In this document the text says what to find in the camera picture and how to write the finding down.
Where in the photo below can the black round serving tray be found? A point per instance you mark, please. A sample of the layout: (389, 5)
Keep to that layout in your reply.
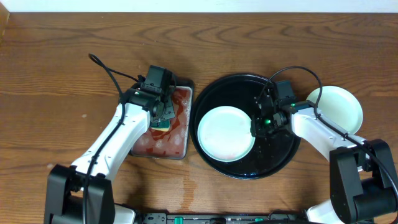
(268, 155)

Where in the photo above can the light blue plate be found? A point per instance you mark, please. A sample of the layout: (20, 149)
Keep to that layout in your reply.
(224, 134)

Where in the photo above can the black rectangular wash tray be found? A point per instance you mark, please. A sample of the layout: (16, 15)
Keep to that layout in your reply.
(170, 143)

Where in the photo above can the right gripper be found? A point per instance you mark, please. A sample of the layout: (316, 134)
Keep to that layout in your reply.
(257, 130)

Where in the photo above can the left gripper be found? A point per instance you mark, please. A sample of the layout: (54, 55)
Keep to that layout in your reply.
(171, 111)

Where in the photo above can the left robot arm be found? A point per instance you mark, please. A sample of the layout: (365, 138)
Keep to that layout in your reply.
(82, 192)

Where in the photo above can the pale green plate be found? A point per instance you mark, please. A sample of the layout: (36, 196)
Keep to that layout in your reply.
(342, 107)

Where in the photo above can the green scrub sponge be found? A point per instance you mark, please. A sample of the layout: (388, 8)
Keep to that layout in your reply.
(163, 126)

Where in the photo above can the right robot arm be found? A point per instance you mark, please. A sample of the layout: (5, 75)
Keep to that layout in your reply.
(363, 179)

